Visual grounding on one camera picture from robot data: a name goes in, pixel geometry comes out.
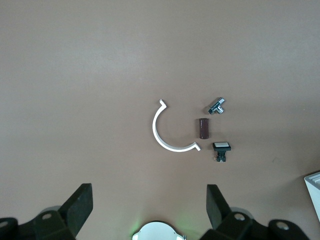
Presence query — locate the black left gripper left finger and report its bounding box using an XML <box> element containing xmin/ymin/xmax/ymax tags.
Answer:
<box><xmin>33</xmin><ymin>183</ymin><xmax>94</xmax><ymax>240</ymax></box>

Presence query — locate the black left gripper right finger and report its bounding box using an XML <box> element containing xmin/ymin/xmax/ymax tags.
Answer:
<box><xmin>202</xmin><ymin>184</ymin><xmax>253</xmax><ymax>240</ymax></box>

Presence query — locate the white drawer cabinet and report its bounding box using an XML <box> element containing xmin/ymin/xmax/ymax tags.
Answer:
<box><xmin>303</xmin><ymin>171</ymin><xmax>320</xmax><ymax>226</ymax></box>

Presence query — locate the dark brown cylinder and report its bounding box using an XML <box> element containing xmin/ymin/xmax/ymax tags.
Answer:
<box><xmin>198</xmin><ymin>117</ymin><xmax>210</xmax><ymax>141</ymax></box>

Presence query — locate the white half-round clamp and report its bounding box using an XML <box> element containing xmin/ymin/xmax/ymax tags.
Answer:
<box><xmin>151</xmin><ymin>98</ymin><xmax>201</xmax><ymax>153</ymax></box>

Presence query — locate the chrome metal tee fitting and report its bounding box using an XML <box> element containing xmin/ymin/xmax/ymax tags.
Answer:
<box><xmin>207</xmin><ymin>97</ymin><xmax>226</xmax><ymax>116</ymax></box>

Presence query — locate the black switch with white cap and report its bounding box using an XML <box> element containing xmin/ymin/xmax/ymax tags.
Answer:
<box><xmin>211</xmin><ymin>141</ymin><xmax>232</xmax><ymax>164</ymax></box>

